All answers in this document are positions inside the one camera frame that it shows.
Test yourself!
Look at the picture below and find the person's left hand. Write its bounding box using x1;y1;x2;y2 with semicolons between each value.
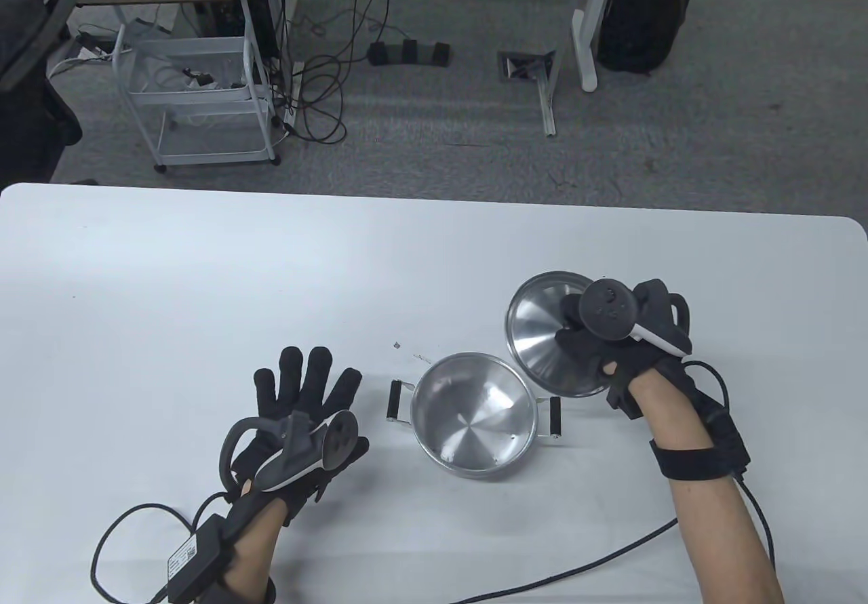
229;345;371;527

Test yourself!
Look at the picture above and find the person's right hand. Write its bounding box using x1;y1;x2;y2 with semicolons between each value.
555;294;691;422

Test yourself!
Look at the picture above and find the stainless steel pot lid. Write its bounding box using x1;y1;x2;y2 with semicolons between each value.
505;270;615;399

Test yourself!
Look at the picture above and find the person's right forearm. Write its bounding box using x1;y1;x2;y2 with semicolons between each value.
633;368;787;604

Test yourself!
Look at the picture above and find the person's left forearm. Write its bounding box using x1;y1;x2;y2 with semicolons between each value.
222;494;290;604

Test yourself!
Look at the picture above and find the grey left hand controller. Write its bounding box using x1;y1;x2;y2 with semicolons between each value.
218;408;361;496

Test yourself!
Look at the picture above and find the grey hand controller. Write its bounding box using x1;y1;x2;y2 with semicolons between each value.
578;278;694;360
218;408;361;496

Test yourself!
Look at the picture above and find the grey right hand controller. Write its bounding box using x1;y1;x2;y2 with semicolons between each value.
578;278;694;360

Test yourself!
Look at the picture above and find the black right wrist module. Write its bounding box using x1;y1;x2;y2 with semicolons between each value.
684;359;751;477

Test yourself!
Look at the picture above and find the black labelled left wrist module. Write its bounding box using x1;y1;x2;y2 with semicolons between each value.
165;512;239;599

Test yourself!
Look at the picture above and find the grey metal table foot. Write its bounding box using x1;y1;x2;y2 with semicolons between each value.
535;55;561;138

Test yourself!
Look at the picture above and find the metal floor socket box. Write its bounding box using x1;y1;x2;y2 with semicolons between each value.
498;49;559;83

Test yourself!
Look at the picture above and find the white table leg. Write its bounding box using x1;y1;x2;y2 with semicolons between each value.
571;0;619;94

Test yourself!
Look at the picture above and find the black power strip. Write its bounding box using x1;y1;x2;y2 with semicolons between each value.
367;39;454;68

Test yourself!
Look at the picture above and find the black backpack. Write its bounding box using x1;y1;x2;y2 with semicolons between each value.
596;0;696;77

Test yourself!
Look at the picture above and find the black computer tower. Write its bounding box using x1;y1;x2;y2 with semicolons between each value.
235;0;284;64

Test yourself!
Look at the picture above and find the black office chair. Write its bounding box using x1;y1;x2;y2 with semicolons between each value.
0;0;85;186

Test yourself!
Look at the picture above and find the black right forearm strap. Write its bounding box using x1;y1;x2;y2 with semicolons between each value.
650;440;738;482

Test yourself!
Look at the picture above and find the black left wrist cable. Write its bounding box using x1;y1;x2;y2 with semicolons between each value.
90;492;235;604

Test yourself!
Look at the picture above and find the black floor cable bundle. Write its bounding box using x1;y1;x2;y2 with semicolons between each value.
270;0;409;145

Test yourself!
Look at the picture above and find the white wire utility cart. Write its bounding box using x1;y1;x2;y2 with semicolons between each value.
111;23;283;173

